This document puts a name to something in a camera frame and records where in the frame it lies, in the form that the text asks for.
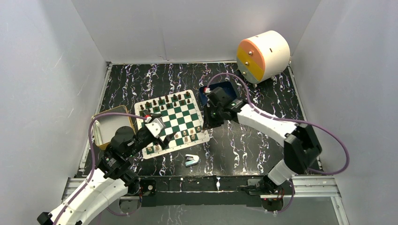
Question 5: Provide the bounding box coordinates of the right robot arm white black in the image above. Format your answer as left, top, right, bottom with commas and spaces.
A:
203, 87, 322, 194

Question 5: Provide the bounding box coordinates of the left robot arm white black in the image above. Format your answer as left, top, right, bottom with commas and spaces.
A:
37, 126, 175, 225

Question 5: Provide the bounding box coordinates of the green white chess board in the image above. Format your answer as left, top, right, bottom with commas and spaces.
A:
134, 90, 210, 159

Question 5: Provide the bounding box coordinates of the dark chess pieces row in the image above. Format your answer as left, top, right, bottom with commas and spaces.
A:
134, 90, 196, 115

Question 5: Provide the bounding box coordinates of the blue tray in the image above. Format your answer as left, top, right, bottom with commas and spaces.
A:
199, 81, 237, 106

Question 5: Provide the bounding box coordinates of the gold metal tin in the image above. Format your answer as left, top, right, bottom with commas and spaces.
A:
93, 115, 135, 150

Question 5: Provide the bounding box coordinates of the small light blue stapler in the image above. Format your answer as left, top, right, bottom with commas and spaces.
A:
185, 154, 200, 167

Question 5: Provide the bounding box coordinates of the white cylindrical drawer cabinet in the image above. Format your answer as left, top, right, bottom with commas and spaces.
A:
236, 30, 291, 85

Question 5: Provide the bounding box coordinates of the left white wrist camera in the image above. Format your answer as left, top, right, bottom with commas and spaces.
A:
145, 116, 166, 138

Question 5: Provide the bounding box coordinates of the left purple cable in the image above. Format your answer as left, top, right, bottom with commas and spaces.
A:
53, 112, 150, 225

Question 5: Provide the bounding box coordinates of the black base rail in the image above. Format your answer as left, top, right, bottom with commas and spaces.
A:
110, 175, 294, 208

